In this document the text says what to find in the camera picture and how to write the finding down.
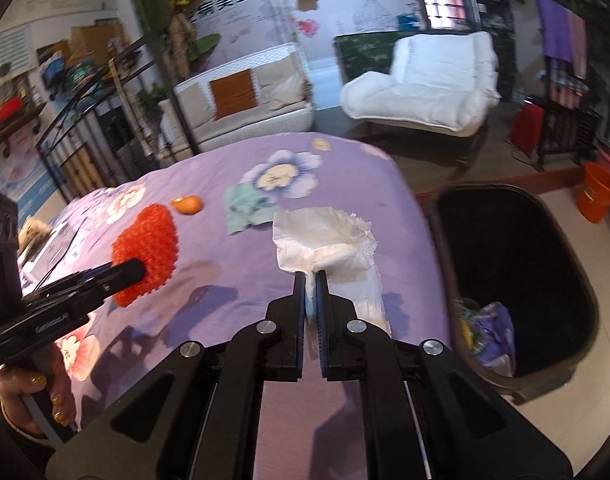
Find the white wicker swing seat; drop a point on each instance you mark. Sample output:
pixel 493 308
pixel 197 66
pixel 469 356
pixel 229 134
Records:
pixel 275 110

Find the brown cushion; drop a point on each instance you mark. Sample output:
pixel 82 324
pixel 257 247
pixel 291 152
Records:
pixel 233 94

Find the banana plant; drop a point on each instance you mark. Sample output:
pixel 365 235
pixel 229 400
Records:
pixel 170 0

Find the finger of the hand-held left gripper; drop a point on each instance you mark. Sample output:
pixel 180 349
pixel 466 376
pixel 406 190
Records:
pixel 115 275

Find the large wall poster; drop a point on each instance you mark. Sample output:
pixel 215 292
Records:
pixel 355 5

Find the black metal rack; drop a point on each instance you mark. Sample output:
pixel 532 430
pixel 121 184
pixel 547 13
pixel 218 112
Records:
pixel 570 130

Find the orange bucket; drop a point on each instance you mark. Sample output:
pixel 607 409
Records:
pixel 597 192

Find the purple towel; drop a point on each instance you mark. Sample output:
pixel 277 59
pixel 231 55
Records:
pixel 555 27

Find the purple plastic bag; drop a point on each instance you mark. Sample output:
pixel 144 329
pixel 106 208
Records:
pixel 492 335

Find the orange peel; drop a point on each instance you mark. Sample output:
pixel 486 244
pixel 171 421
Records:
pixel 187 205

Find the person's left hand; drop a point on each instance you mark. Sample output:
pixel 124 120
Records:
pixel 40 390

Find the green crumpled paper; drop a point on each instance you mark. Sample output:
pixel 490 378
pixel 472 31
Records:
pixel 245 207

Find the white tissue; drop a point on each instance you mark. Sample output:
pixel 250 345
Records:
pixel 325 240

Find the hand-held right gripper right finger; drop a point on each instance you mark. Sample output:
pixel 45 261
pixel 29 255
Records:
pixel 322 320

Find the pink towel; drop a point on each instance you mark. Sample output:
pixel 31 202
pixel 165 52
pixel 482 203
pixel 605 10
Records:
pixel 578 45

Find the green patterned cloth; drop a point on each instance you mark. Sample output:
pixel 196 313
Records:
pixel 365 52

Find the wooden wall shelf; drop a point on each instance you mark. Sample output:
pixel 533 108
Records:
pixel 10 125

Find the white cardboard box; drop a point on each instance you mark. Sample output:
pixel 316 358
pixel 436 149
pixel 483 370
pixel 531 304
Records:
pixel 52 250

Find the person's left forearm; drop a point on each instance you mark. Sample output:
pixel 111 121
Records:
pixel 10 440

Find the red foam fruit net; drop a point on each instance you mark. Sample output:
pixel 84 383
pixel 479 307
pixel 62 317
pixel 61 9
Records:
pixel 147 245

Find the white cushioned armchair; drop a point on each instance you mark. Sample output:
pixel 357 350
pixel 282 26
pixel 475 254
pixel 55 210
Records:
pixel 430 85

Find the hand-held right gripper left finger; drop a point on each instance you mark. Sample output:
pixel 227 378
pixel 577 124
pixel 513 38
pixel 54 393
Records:
pixel 300 320

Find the black trash bin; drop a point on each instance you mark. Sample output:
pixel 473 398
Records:
pixel 515 270

